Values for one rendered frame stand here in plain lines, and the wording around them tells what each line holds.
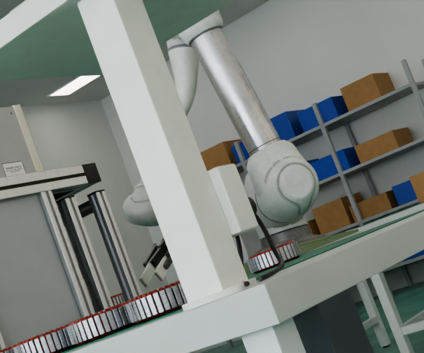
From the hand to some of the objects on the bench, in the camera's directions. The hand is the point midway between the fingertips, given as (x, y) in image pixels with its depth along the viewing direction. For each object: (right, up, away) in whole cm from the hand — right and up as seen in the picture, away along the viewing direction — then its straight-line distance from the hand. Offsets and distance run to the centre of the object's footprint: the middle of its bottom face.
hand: (154, 272), depth 237 cm
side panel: (-16, -9, -63) cm, 66 cm away
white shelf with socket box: (+16, +9, -111) cm, 112 cm away
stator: (+29, +8, -56) cm, 63 cm away
